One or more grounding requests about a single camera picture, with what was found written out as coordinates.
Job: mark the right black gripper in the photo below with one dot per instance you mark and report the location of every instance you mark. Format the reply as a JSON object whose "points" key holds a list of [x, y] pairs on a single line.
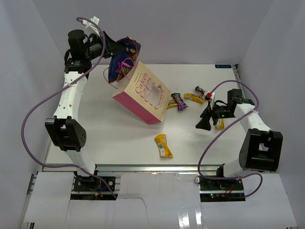
{"points": [[205, 123]]}

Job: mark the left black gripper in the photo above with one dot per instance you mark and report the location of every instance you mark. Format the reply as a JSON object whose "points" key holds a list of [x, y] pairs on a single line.
{"points": [[111, 46]]}

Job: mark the purple snack chip bag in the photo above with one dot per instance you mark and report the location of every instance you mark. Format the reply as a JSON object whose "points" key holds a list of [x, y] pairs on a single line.
{"points": [[123, 62]]}

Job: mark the yellow m&m packet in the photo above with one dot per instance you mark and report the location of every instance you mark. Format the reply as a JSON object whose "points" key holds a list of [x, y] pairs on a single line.
{"points": [[171, 103], [194, 97]]}

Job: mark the pink paper gift bag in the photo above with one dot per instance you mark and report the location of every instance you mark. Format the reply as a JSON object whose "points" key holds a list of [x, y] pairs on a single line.
{"points": [[143, 94]]}

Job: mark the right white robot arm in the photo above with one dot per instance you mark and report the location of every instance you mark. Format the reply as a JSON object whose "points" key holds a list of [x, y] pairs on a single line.
{"points": [[261, 148]]}

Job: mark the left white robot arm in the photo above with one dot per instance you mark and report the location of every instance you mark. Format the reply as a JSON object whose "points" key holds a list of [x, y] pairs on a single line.
{"points": [[63, 128]]}

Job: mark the yellow packet under gripper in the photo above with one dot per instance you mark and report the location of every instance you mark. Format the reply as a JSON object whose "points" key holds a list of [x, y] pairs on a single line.
{"points": [[220, 124]]}

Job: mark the purple candy packet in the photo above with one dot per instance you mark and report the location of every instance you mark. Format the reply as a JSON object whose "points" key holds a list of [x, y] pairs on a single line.
{"points": [[178, 99]]}

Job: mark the brown snickers bar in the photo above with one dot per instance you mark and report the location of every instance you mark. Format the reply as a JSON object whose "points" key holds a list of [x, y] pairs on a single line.
{"points": [[199, 90]]}

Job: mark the yellow candy packet front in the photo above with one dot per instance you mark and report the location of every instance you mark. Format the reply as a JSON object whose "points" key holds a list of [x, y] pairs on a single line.
{"points": [[161, 141]]}

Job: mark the blue label sticker right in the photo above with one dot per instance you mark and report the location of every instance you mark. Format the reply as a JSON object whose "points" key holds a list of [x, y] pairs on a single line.
{"points": [[223, 66]]}

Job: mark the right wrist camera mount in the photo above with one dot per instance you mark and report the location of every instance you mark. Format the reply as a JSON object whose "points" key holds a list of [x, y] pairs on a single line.
{"points": [[210, 96]]}

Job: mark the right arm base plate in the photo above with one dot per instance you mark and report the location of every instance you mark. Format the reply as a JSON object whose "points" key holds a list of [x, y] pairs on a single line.
{"points": [[219, 185]]}

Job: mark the aluminium front rail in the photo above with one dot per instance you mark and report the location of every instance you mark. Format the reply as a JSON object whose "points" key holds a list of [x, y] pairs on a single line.
{"points": [[209, 169]]}

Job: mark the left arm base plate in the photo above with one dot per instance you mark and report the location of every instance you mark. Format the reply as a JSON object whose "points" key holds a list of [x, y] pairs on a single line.
{"points": [[82, 184]]}

